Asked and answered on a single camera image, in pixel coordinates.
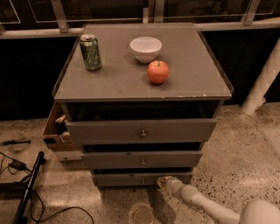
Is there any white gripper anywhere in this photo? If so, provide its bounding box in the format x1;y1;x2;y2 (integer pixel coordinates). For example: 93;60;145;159
157;176;186;198

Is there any grey bottom drawer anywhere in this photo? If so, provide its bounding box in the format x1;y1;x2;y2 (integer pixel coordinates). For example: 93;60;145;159
91;167;193;187

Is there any grey drawer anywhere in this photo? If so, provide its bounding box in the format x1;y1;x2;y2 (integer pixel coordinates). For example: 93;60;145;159
81;150;202;169
91;167;193;187
66;118;217;145

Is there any grey middle drawer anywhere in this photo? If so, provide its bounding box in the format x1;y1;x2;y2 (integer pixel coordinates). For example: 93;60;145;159
81;150;202;169

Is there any grey top drawer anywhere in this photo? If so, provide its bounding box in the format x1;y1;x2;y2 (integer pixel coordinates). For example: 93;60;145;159
66;118;217;145

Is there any grey drawer cabinet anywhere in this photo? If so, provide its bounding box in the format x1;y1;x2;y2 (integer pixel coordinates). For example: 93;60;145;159
52;22;235;176

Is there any red apple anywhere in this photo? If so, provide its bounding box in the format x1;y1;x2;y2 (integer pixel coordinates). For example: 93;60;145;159
147;60;169;84

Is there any cardboard box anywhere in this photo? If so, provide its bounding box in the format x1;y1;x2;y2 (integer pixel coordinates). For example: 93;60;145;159
42;103;81;162

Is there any white ceramic bowl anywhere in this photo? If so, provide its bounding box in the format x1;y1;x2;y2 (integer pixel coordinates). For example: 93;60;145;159
129;37;162;63

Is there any black pole on floor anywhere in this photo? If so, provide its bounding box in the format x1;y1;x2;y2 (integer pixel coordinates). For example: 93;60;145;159
12;151;46;224

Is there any black power adapter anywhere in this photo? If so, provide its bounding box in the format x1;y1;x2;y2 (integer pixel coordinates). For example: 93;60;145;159
9;160;26;171

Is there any green soda can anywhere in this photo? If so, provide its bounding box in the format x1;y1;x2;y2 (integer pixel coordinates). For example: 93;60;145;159
80;34;102;71

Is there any black flat tool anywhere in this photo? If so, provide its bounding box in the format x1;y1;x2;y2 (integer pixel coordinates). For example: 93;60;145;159
2;140;31;146

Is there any metal railing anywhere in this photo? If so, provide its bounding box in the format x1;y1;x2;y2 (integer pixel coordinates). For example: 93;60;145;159
0;0;280;38

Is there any black cable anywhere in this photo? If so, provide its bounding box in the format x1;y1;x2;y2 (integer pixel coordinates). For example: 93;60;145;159
0;151;95;224

